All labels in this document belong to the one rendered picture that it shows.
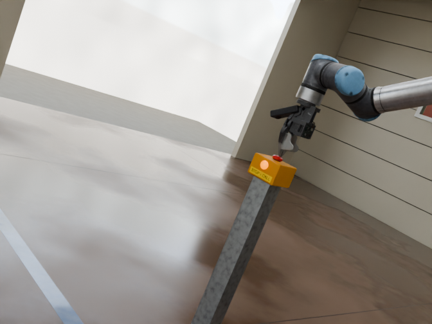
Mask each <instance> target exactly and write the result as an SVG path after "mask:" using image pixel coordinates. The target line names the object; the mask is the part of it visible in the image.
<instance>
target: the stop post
mask: <svg viewBox="0 0 432 324"><path fill-rule="evenodd" d="M262 161H267V162H268V167H267V168H266V169H265V170H264V169H262V168H261V167H260V164H261V162H262ZM296 170H297V169H296V168H295V167H293V166H291V165H289V164H287V163H285V162H283V161H278V160H276V159H274V158H273V157H272V156H268V155H265V154H260V153H255V155H254V157H253V160H252V162H251V164H250V166H249V169H248V171H247V172H248V173H250V174H251V175H253V179H252V181H251V184H250V186H249V188H248V190H247V193H246V196H245V198H244V200H243V202H242V205H241V207H240V210H239V211H238V214H237V216H236V219H235V222H234V223H233V226H232V228H231V231H230V233H229V235H228V237H227V240H226V242H225V245H224V247H223V249H222V252H221V254H220V257H219V259H218V261H217V263H216V266H215V268H214V270H213V273H212V275H211V277H210V280H209V282H208V285H207V287H206V289H205V292H204V294H203V296H202V298H201V301H200V303H199V306H198V308H197V310H196V313H195V315H194V317H193V320H192V322H191V324H221V323H222V321H223V319H224V317H225V314H226V312H227V310H228V307H229V306H230V303H231V301H232V298H233V296H234V294H235V291H236V290H237V287H238V285H239V282H240V280H241V278H242V275H243V273H244V271H245V269H246V266H247V264H248V262H249V259H250V257H251V255H252V252H253V250H254V248H255V246H256V244H257V241H258V239H259V236H260V234H261V232H262V230H263V228H264V225H265V223H266V220H267V218H268V216H269V214H270V211H271V209H272V207H273V204H274V203H275V200H276V198H277V195H278V193H279V191H280V189H281V187H284V188H288V187H289V186H290V184H291V182H292V180H293V177H294V175H295V173H296Z"/></svg>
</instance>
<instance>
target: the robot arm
mask: <svg viewBox="0 0 432 324"><path fill-rule="evenodd" d="M327 89H330V90H333V91H335V92H336V93H337V94H338V96H339V97H340V98H341V99H342V101H344V102H345V103H346V104H347V105H348V107H349V108H350V109H351V110H352V112H353V113H354V115H355V116H357V117H358V118H359V119H360V120H362V121H364V122H370V121H372V120H375V119H376V118H378V117H379V116H380V115H381V114H382V113H385V112H390V111H398V110H402V109H409V108H414V107H422V106H426V105H432V76H431V77H427V78H421V79H418V80H412V81H408V82H402V83H398V84H392V85H387V86H383V87H373V88H369V87H368V86H367V85H366V84H365V77H364V75H363V73H362V71H361V70H360V69H357V68H356V67H354V66H347V65H344V64H340V63H339V62H338V60H336V59H334V58H332V57H330V56H327V55H322V54H315V55H314V56H313V58H312V60H311V61H310V65H309V67H308V70H307V72H306V74H305V76H304V78H303V81H302V83H301V86H300V88H299V90H298V92H297V94H296V97H297V98H299V99H297V101H296V103H299V104H301V105H300V106H299V105H294V106H290V107H285V108H281V109H275V110H272V111H271V117H272V118H276V119H280V118H286V117H288V118H287V119H286V121H285V123H284V124H283V127H282V129H281V131H280V135H279V139H278V156H279V157H282V156H283V155H284V154H285V153H286V152H287V151H290V152H297V151H298V149H299V148H298V146H297V144H296V141H297V139H298V138H297V136H300V137H303V138H306V139H311V136H312V134H313V132H314V129H315V128H316V126H315V123H314V122H313V120H314V117H315V115H316V113H320V110H321V109H318V108H317V107H316V105H317V106H320V104H321V102H322V99H323V97H324V96H325V93H326V91H327ZM312 122H313V123H312ZM288 132H290V133H288Z"/></svg>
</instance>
